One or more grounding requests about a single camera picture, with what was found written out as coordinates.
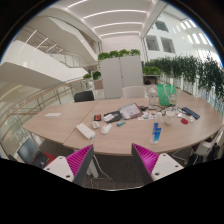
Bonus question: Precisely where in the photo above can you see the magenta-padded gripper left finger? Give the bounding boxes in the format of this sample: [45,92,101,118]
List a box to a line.
[43,143,95,187]

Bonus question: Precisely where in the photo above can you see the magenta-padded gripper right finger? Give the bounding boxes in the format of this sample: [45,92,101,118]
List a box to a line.
[131,143,185,186]

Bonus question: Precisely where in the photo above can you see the clear blue-labelled water bottle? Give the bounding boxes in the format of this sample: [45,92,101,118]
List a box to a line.
[149,111,164,145]

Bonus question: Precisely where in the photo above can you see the white computer mouse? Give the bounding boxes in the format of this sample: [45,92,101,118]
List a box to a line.
[100,123,113,135]

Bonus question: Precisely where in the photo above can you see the colourful sticker sheet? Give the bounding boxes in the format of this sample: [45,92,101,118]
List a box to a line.
[137,112,156,121]

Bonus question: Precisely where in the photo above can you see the black and red chair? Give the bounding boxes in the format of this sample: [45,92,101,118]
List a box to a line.
[15,137,57,169]

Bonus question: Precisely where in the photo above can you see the white card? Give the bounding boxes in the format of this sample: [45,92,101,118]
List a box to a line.
[103,113,116,122]

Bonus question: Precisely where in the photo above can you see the black pouch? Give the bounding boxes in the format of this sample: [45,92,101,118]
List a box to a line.
[103,110,124,124]

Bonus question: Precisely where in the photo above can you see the open magazine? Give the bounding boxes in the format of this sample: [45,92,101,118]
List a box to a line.
[118,102,144,120]

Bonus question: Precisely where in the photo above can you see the white paper sheet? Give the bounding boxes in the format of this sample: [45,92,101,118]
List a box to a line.
[44,112,63,118]

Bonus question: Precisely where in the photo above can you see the clear plastic tumbler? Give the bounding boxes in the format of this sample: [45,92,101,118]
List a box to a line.
[147,85,158,109]

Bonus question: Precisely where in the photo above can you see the green tote bag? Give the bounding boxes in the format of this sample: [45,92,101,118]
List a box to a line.
[156,83,177,107]

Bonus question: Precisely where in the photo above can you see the glass railing with wooden handrail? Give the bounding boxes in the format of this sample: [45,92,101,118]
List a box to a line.
[0,77,98,148]

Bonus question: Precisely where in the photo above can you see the potted plants in brown planter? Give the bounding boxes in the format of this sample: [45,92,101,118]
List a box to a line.
[82,70,104,91]

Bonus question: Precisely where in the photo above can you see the white cabinet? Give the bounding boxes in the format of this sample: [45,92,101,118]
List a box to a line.
[99,55,145,100]

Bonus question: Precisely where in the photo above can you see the row of green hedge plants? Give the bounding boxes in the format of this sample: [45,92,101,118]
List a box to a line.
[142,54,224,101]

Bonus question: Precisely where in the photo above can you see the green plants atop cabinet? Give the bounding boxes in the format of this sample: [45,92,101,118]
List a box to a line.
[97,48,142,62]

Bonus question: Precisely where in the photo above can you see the ceiling light strips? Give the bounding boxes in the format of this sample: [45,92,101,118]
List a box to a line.
[66,0,158,38]

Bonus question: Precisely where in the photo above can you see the white power cable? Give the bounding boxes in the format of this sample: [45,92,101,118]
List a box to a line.
[82,135,116,190]

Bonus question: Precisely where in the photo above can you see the black cable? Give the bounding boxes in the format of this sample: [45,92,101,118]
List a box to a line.
[146,104,183,116]

